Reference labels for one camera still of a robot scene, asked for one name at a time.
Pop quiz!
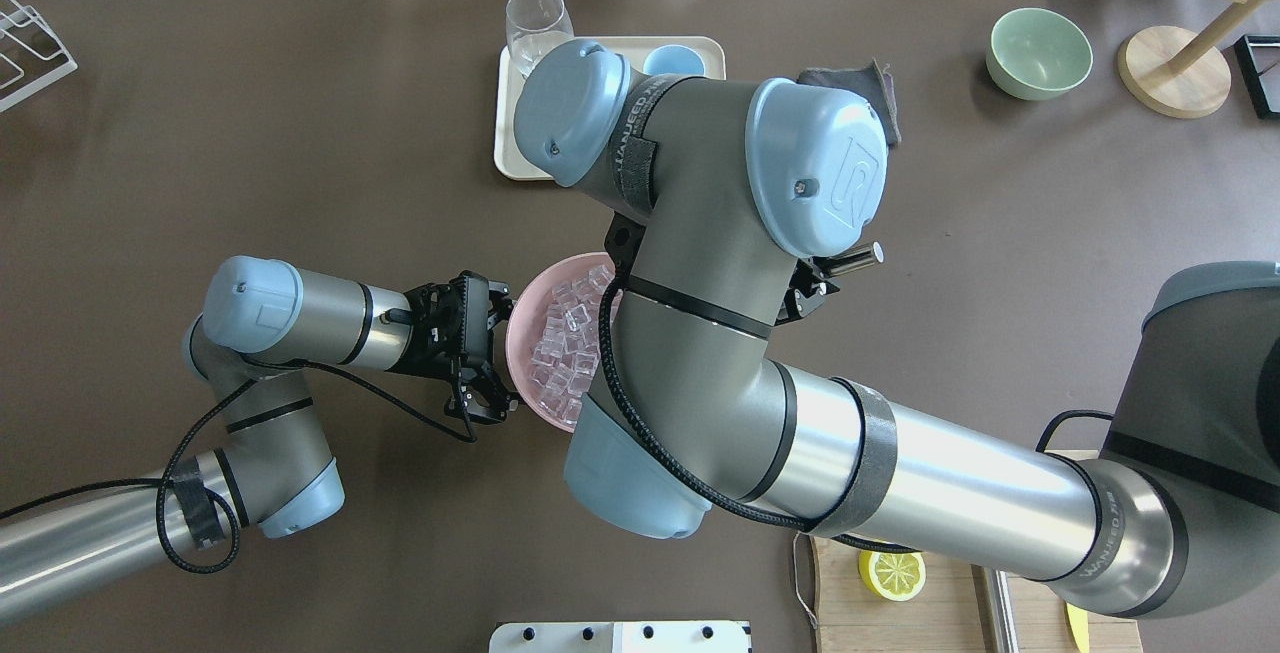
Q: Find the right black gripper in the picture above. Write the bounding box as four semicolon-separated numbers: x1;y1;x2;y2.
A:
605;213;841;327

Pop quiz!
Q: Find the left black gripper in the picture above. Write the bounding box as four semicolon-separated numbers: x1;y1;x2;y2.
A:
385;271;521;425

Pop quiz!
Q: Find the metal ice scoop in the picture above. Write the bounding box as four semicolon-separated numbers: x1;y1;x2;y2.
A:
815;239;884;278

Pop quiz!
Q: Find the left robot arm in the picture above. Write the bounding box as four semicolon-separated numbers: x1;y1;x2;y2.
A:
1;256;520;624

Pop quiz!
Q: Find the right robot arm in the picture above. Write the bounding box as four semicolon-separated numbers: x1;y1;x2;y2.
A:
515;41;1277;618

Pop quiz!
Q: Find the pink bowl of ice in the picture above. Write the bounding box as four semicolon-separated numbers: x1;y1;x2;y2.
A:
506;252;614;431

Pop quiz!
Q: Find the blue plastic cup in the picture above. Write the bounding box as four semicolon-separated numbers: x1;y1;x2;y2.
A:
643;44;707;76

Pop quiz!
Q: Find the cream serving tray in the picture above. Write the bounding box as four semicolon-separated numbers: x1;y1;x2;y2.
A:
493;36;727;182

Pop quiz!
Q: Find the grey folded cloth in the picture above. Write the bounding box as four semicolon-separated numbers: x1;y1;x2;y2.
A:
796;59;902;149

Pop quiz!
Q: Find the half lemon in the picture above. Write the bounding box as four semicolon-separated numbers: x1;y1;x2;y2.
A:
858;551;927;602

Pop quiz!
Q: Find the green ceramic bowl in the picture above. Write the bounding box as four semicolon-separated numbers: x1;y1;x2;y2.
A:
986;9;1094;102

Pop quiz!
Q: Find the clear wine glass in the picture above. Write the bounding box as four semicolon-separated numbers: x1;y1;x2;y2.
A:
506;0;575;78

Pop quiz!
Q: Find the bamboo cutting board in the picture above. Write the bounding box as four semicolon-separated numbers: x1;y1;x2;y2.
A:
792;451;1143;653

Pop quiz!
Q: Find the steel muddler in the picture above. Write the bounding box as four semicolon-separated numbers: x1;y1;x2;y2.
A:
973;566;1020;652

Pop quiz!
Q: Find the yellow plastic knife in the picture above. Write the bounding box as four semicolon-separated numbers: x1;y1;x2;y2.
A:
1064;603;1092;653

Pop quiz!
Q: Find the wooden stand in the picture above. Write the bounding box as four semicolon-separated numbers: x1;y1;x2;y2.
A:
1116;0;1271;119

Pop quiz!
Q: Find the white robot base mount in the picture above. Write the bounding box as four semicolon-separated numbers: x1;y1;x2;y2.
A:
488;620;755;652

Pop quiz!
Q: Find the black frame tray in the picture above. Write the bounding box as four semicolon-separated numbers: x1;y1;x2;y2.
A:
1233;35;1279;122

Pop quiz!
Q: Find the white wire cup rack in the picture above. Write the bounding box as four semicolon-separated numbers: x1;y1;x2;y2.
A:
1;0;79;111

